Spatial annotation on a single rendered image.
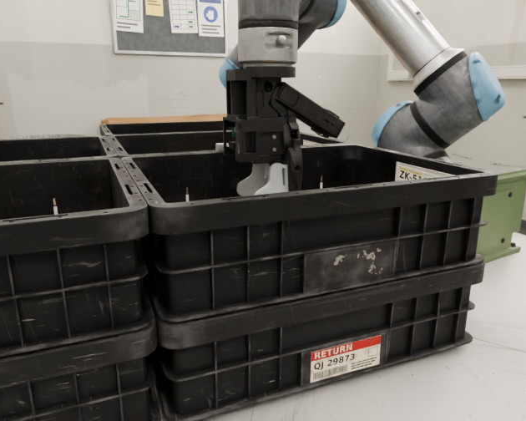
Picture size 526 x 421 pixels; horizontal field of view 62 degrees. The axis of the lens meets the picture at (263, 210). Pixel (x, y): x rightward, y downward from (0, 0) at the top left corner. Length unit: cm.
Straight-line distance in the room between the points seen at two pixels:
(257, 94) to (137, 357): 34
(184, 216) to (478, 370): 40
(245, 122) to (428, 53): 49
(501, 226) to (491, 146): 286
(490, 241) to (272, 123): 54
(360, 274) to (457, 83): 52
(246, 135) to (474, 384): 39
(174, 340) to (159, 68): 337
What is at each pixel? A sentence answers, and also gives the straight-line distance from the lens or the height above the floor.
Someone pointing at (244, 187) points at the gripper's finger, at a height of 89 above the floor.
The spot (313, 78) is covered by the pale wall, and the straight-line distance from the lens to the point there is 426.
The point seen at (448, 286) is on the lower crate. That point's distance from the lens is 57.
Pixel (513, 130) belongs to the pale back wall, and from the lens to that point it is 369.
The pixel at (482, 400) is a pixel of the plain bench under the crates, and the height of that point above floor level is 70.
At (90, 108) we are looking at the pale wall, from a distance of 362.
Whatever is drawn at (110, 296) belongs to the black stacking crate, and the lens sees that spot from 40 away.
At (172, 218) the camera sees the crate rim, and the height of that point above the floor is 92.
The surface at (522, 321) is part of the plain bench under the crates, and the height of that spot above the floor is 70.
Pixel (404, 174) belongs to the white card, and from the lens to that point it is 67.
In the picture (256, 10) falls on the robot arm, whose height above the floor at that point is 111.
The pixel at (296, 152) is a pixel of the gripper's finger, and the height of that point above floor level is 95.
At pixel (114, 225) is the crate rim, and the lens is 37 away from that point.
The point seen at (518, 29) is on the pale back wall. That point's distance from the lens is 375.
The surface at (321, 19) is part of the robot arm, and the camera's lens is 67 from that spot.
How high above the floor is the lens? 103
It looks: 16 degrees down
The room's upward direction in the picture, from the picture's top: straight up
